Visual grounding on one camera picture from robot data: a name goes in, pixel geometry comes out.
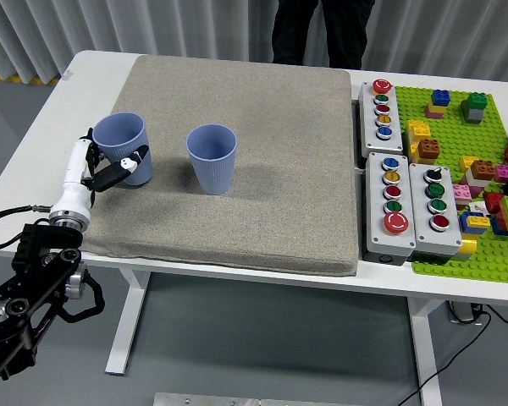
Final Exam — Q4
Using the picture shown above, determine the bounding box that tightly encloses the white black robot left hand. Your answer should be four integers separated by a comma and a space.
49, 129, 150, 222

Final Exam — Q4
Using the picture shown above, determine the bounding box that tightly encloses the blue ribbed cup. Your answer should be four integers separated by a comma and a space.
185, 123, 239, 196
91, 111, 155, 186

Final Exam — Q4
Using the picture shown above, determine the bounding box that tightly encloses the white table leg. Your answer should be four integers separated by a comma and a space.
406, 295, 445, 406
104, 266, 153, 376

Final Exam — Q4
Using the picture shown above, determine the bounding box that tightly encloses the grey-brown fabric mat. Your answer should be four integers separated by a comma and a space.
82, 54, 361, 278

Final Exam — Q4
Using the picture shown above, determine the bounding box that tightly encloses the white pleated curtain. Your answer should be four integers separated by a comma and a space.
0, 0, 508, 84

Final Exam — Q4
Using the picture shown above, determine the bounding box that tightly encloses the person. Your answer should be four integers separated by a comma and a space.
270, 0, 376, 70

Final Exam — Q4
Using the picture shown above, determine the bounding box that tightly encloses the grey box large red button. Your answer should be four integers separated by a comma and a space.
364, 151, 418, 264

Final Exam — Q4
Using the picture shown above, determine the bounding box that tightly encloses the grey five-button control box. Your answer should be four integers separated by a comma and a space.
357, 80, 406, 158

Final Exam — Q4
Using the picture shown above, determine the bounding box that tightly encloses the brown building block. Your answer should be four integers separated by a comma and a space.
469, 159, 497, 182
417, 138, 442, 162

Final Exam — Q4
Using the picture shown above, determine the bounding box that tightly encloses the green studded baseplate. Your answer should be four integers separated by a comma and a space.
394, 85, 508, 284

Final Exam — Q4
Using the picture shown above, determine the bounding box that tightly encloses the white building block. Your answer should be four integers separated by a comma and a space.
467, 172, 492, 189

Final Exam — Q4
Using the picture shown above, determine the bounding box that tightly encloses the grey power strip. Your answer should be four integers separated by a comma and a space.
446, 299, 486, 326

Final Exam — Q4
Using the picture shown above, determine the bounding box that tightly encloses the grey building block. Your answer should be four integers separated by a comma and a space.
460, 100, 484, 125

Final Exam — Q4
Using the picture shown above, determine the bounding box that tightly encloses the red building block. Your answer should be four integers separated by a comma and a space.
483, 190, 508, 215

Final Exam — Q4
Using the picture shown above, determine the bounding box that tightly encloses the grey box with selector switch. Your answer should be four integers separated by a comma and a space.
408, 162, 465, 259

